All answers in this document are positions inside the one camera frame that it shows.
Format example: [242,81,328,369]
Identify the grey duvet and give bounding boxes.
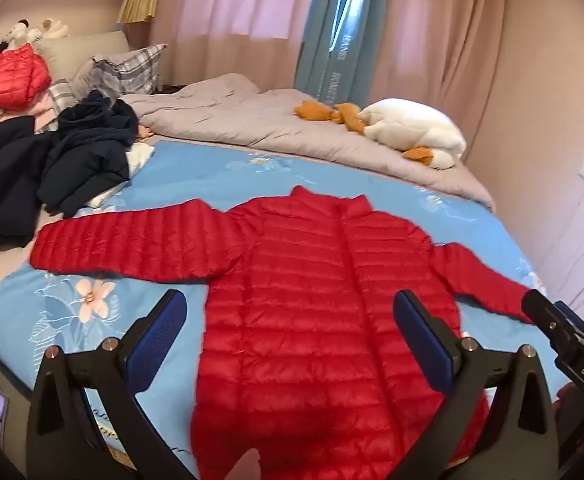
[119,72,495,213]

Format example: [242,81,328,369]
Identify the pink curtain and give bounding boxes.
[369,0,508,146]
[149,0,323,93]

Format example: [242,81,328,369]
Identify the folded red puffer jacket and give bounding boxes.
[0,42,52,111]

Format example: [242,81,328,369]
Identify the red puffer jacket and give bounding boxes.
[0,42,52,111]
[29,185,535,480]

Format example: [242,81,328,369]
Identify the blue curtain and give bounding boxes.
[294,0,393,106]

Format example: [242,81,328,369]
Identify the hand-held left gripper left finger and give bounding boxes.
[26,289,189,480]

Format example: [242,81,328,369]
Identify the beige headboard cushion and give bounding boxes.
[34,30,130,81]

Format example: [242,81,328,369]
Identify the white and black plush toy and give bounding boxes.
[6,19,40,45]

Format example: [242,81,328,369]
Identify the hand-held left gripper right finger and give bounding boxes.
[393,289,559,480]

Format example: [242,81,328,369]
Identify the navy jacket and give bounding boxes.
[36,89,140,218]

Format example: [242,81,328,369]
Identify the plaid pillow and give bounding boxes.
[72,42,167,101]

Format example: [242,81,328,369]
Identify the pink clothes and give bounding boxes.
[0,95,60,133]

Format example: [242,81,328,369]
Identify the blue floral blanket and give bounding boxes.
[0,140,573,461]

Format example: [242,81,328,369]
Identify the white garment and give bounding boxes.
[84,142,155,208]

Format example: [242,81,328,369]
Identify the white goose plush toy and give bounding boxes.
[292,97,468,170]

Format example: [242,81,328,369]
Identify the plaid cloth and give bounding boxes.
[46,79,78,112]

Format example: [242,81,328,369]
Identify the white cable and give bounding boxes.
[542,190,584,311]

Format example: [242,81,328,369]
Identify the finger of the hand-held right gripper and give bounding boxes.
[521,289,570,346]
[554,300,584,353]

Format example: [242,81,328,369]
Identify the person's left hand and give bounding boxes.
[224,447,263,480]

